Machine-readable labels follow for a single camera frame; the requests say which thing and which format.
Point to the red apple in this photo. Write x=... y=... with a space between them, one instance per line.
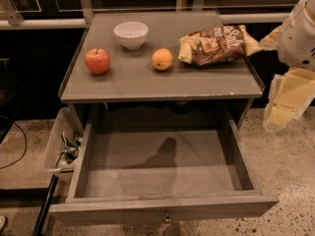
x=98 y=61

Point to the open grey top drawer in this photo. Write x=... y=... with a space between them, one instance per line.
x=126 y=176

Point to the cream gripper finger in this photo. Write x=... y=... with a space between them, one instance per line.
x=270 y=42
x=289 y=96

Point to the metal drawer knob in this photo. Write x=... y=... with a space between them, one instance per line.
x=167 y=219

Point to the black bar on floor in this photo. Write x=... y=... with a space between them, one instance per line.
x=45 y=207

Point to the white shoe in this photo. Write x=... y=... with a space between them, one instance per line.
x=3 y=221

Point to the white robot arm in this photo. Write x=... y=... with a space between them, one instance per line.
x=291 y=93

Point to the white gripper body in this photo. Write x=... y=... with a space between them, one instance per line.
x=297 y=40

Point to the white ceramic bowl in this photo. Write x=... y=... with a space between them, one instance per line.
x=131 y=35

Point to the brown chip bag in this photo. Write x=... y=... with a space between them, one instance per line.
x=217 y=45

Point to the metal railing frame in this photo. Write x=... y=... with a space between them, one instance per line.
x=50 y=14

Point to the orange fruit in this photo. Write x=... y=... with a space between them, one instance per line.
x=162 y=59

